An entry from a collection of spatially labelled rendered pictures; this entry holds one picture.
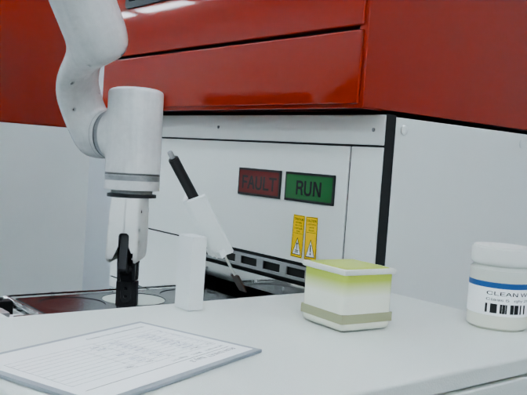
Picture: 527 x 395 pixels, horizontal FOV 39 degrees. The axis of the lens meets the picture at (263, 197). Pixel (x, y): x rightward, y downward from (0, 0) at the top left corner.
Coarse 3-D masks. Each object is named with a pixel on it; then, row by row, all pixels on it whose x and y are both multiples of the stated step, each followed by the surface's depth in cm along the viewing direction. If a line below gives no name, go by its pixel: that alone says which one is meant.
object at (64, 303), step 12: (168, 288) 131; (204, 288) 134; (24, 300) 114; (36, 300) 114; (48, 300) 115; (60, 300) 116; (72, 300) 116; (84, 300) 117; (96, 300) 118; (168, 300) 121; (204, 300) 123; (48, 312) 107; (60, 312) 107
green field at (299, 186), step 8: (288, 176) 124; (296, 176) 122; (304, 176) 120; (312, 176) 119; (320, 176) 118; (288, 184) 124; (296, 184) 122; (304, 184) 120; (312, 184) 119; (320, 184) 117; (328, 184) 116; (288, 192) 123; (296, 192) 122; (304, 192) 120; (312, 192) 119; (320, 192) 117; (328, 192) 116; (312, 200) 119; (320, 200) 117; (328, 200) 116
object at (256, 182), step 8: (240, 176) 134; (248, 176) 132; (256, 176) 130; (264, 176) 128; (272, 176) 127; (240, 184) 134; (248, 184) 132; (256, 184) 130; (264, 184) 128; (272, 184) 127; (248, 192) 132; (256, 192) 130; (264, 192) 128; (272, 192) 127
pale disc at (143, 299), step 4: (104, 296) 121; (108, 296) 121; (112, 296) 121; (140, 296) 123; (144, 296) 123; (148, 296) 123; (152, 296) 123; (156, 296) 124; (104, 300) 117; (108, 300) 117; (112, 300) 118; (140, 300) 119; (144, 300) 120; (148, 300) 120; (152, 300) 120; (156, 300) 120; (160, 300) 120; (164, 300) 121; (140, 304) 116; (144, 304) 116; (148, 304) 116; (152, 304) 117
